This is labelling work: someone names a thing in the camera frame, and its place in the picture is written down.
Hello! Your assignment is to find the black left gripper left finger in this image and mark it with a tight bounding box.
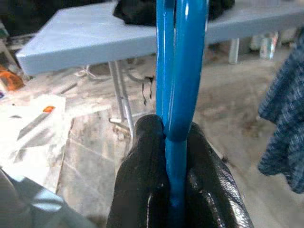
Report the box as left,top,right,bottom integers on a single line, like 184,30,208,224
106,114,171,228

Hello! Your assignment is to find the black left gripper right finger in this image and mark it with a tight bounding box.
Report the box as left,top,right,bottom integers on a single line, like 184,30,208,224
185,121,255,228

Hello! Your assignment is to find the blue plaid cloth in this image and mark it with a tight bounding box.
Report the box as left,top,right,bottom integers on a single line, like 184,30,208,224
257,28,304,194

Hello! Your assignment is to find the blue plastic hanger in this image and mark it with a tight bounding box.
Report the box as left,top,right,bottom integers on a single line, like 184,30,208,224
155,0,209,209

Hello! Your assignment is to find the white cardboard box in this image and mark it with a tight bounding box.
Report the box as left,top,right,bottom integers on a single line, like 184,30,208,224
0,94,74,193

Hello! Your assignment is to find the orange plastic object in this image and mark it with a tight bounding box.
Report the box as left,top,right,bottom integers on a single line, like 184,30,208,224
0,66,24,92

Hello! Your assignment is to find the black cloth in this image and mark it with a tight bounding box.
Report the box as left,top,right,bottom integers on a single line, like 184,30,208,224
113,0,236,26

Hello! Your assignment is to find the black cord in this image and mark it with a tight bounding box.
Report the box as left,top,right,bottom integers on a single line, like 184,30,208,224
142,75,155,105

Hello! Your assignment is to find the white cable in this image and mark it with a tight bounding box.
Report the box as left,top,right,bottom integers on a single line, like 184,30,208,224
75,63,143,83

